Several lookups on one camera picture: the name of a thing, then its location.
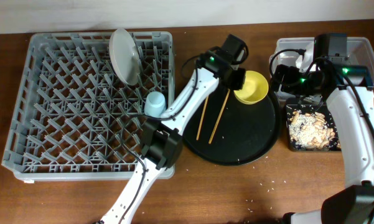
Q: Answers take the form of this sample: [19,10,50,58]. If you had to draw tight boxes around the grey plate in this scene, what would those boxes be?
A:
[109,29,140,85]

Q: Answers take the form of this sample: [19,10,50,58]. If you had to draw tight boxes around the grey dishwasher rack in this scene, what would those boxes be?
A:
[2,31,175,183]

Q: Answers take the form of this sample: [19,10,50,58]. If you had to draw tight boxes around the round black tray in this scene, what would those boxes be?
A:
[183,85,282,166]

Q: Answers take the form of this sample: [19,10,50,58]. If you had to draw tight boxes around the blue plastic cup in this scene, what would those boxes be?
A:
[144,91,166,118]

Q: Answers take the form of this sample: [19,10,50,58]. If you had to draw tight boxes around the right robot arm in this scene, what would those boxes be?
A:
[282,58,374,223]

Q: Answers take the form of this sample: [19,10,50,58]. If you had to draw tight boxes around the white tissue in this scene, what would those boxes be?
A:
[296,45,314,73]

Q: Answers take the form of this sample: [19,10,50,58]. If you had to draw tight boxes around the wooden chopstick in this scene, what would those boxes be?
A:
[196,96,209,141]
[208,89,231,144]

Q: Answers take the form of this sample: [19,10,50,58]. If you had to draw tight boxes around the right wooden chopstick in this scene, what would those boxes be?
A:
[208,89,231,144]

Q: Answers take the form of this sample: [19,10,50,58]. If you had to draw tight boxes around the clear plastic bin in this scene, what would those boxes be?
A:
[269,37,374,102]

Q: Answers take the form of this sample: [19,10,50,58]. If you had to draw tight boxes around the peanut shells and rice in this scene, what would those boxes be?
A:
[288,104,342,150]

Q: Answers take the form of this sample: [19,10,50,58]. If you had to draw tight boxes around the black rectangular tray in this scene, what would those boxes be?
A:
[284,97,343,152]

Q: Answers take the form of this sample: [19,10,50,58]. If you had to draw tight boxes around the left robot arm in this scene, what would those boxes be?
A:
[100,50,248,224]

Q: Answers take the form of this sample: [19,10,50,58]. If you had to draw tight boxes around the left wooden chopstick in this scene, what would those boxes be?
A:
[196,96,209,141]

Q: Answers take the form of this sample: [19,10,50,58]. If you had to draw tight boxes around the yellow bowl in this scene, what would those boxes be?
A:
[234,70,269,105]

